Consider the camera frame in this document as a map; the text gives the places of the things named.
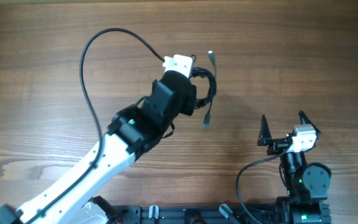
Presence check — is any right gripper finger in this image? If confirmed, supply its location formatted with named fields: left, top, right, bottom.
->
left=257, top=114, right=272, bottom=146
left=298, top=110, right=321, bottom=136

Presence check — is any black cable bundle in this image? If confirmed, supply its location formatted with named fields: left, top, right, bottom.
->
left=189, top=50, right=218, bottom=130

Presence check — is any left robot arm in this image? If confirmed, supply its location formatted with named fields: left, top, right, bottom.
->
left=0, top=70, right=196, bottom=223

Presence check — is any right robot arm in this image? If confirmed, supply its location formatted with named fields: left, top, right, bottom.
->
left=257, top=111, right=332, bottom=224

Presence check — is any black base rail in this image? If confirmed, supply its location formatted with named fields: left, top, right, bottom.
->
left=91, top=195, right=333, bottom=224

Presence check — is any right camera black cable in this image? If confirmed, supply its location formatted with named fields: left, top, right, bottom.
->
left=236, top=144, right=291, bottom=224

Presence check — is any camera black cable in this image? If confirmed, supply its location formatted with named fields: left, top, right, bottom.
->
left=236, top=144, right=291, bottom=224
left=25, top=27, right=165, bottom=224

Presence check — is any left camera black cable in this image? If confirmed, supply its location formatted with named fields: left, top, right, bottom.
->
left=25, top=27, right=165, bottom=224

